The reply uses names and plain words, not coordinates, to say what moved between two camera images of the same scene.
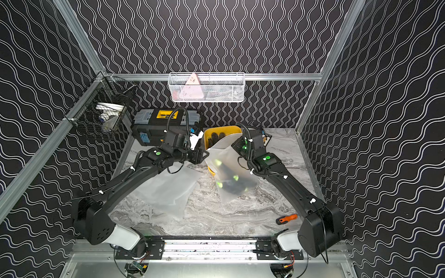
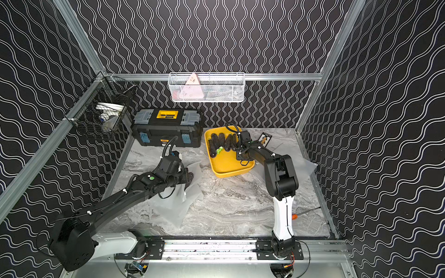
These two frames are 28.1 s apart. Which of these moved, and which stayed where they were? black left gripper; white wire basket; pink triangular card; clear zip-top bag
Moved: clear zip-top bag; black left gripper
Stayed: pink triangular card; white wire basket
